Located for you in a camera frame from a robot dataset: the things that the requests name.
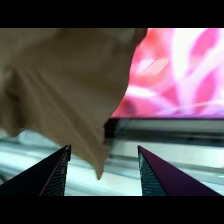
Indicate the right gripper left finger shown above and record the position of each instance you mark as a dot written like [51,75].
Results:
[50,176]

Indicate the beige shirt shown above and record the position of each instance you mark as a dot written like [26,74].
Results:
[66,86]

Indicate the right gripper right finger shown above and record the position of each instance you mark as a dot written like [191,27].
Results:
[163,180]

